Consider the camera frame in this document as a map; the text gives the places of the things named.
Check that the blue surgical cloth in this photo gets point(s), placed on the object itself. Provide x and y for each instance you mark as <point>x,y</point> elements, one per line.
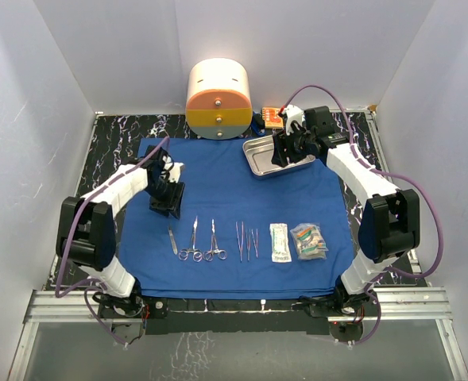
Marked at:
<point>219,185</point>

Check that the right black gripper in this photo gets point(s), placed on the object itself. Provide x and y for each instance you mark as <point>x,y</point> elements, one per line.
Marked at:
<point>283,149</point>

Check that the small orange spiral notebook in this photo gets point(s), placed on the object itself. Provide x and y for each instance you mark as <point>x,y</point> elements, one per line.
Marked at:
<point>271,118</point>

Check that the steel tweezers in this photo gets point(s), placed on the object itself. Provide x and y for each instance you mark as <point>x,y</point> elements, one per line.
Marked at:
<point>254,234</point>
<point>248,244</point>

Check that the blue black clip tool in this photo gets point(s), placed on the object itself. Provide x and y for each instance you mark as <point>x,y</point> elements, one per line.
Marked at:
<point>257,125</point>

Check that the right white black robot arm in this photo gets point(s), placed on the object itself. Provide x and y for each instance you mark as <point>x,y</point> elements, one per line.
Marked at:
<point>390,223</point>

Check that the long white green pouch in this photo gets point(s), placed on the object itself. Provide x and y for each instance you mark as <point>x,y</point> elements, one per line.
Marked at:
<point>279,243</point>

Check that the green clear supply packet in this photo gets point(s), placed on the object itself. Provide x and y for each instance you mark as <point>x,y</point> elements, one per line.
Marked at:
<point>306,242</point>

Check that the remaining ring-handled clamp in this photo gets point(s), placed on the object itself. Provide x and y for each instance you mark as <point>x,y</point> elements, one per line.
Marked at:
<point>196,254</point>

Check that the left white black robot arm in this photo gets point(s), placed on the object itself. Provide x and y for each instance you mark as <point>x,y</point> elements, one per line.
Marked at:
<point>87,227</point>

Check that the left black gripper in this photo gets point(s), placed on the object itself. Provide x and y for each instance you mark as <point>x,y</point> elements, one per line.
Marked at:
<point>170,205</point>

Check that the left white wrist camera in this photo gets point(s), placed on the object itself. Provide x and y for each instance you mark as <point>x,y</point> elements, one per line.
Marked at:
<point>173,171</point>

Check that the steel instrument tray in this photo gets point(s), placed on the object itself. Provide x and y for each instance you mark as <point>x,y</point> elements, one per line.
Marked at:
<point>259,152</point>

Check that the aluminium frame rail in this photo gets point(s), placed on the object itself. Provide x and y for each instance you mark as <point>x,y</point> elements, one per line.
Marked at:
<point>409,337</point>

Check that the long serrated steel forceps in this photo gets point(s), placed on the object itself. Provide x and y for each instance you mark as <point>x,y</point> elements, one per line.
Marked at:
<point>240,238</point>

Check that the round three-drawer storage box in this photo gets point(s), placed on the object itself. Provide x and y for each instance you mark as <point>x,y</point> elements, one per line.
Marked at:
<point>218,103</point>

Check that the white blue supply packet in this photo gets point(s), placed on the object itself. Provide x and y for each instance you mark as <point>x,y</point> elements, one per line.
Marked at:
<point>322,247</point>

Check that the steel forceps ring handles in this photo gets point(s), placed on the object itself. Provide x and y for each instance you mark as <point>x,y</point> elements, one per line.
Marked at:
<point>214,250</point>

